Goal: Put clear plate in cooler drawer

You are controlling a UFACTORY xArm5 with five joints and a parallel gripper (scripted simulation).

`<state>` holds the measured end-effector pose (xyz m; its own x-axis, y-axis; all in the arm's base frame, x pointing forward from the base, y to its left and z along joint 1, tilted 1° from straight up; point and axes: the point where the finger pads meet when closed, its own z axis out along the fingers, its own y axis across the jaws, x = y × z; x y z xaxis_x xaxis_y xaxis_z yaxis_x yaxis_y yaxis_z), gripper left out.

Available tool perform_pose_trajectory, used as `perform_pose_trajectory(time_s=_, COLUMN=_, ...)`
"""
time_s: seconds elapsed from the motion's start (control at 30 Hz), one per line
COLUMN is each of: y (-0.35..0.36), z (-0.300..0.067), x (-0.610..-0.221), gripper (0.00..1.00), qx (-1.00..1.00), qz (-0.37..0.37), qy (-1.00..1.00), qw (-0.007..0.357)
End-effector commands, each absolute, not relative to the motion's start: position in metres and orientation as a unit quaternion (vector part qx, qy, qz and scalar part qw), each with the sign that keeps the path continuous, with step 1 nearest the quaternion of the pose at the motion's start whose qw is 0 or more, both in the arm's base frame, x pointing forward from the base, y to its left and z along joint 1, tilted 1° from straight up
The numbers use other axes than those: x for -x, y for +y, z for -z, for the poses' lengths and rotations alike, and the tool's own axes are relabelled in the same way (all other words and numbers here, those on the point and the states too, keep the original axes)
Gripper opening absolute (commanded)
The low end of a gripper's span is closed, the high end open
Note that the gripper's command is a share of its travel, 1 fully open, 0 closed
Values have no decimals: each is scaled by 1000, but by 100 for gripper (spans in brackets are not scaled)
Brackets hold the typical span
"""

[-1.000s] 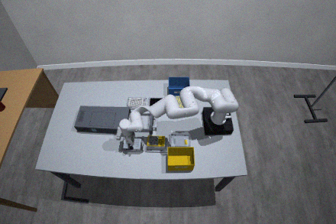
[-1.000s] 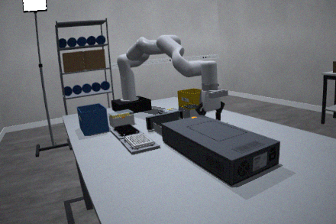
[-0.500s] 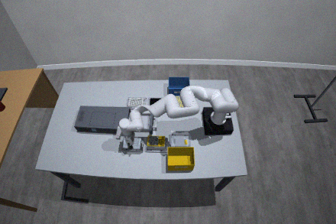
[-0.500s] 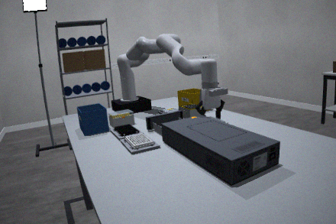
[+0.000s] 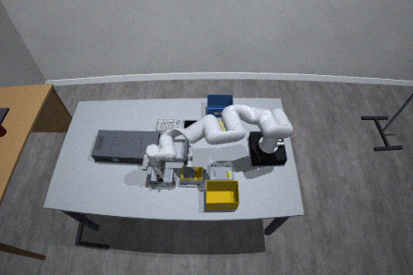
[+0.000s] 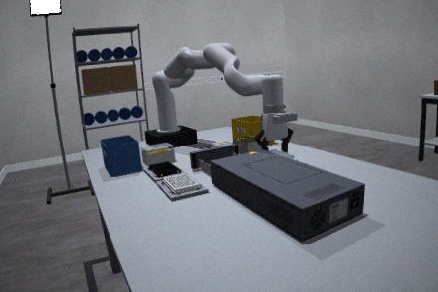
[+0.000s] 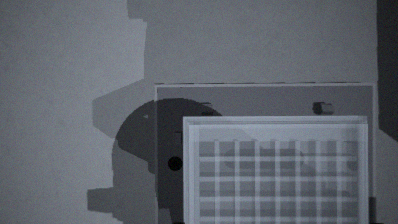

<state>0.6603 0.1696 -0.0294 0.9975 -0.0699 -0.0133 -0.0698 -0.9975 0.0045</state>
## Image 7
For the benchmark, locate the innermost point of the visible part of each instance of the clear multi-well plate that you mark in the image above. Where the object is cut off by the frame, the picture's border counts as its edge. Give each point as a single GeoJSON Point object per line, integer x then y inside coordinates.
{"type": "Point", "coordinates": [275, 170]}

